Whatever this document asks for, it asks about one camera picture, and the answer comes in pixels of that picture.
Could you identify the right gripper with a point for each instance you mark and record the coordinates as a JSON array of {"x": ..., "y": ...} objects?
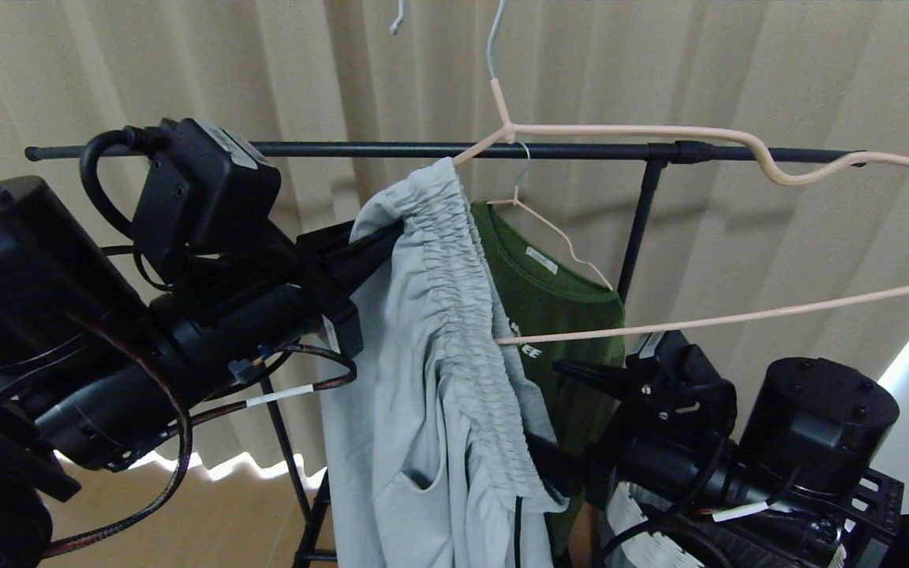
[{"x": 660, "y": 465}]

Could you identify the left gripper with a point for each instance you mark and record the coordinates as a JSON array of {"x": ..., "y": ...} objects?
[{"x": 249, "y": 331}]

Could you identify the green printed t-shirt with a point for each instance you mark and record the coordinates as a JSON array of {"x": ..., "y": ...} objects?
[{"x": 557, "y": 315}]

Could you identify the pale grey shorts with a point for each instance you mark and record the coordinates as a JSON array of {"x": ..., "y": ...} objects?
[{"x": 415, "y": 394}]

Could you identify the pink clothes hanger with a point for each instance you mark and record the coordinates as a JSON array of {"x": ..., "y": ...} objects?
[
  {"x": 660, "y": 130},
  {"x": 561, "y": 234}
]

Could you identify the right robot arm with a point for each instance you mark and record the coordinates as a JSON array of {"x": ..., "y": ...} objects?
[{"x": 817, "y": 426}]

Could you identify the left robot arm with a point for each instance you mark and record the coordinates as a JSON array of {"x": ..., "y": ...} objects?
[{"x": 28, "y": 268}]

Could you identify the white laundry basket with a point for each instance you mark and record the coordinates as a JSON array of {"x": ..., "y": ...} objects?
[{"x": 644, "y": 544}]

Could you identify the black clothes rack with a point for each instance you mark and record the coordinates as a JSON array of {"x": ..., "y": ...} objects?
[{"x": 581, "y": 150}]

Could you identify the beige curtain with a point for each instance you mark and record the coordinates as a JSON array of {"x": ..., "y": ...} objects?
[{"x": 738, "y": 63}]

